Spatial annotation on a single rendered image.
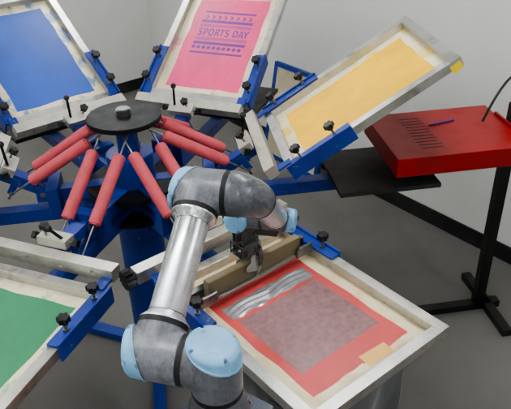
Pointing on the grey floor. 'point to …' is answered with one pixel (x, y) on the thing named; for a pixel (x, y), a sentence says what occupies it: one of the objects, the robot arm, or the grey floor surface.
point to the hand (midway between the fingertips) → (254, 269)
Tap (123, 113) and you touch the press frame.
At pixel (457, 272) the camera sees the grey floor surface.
